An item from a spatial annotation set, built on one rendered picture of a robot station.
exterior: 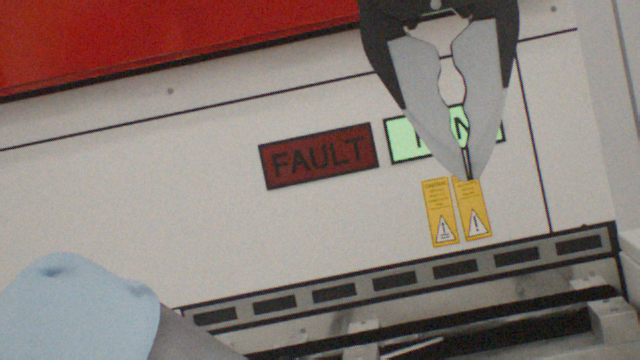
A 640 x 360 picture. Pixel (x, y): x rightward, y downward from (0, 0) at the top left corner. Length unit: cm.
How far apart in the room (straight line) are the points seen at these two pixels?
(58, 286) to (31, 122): 101
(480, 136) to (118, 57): 63
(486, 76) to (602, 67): 211
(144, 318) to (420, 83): 39
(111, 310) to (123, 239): 99
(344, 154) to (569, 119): 23
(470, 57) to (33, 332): 43
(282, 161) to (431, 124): 61
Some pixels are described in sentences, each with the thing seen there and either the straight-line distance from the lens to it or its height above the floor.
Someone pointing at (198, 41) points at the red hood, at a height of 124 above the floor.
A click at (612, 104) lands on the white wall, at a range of 287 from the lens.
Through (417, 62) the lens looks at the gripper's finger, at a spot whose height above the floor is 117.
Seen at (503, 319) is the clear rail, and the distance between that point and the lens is 137.
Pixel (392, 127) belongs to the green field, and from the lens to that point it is 135.
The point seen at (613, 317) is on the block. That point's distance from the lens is 127.
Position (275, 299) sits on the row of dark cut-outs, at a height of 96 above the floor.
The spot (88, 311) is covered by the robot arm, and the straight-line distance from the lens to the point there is 39.
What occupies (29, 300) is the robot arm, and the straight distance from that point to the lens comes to 39.
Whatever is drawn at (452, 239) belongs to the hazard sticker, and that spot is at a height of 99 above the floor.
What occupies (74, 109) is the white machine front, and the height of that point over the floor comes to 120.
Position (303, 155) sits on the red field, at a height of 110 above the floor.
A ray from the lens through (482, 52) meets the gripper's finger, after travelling 76.
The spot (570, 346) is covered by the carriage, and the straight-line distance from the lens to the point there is 129.
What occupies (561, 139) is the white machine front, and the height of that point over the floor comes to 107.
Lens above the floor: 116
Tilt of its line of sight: 3 degrees down
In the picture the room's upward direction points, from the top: 12 degrees counter-clockwise
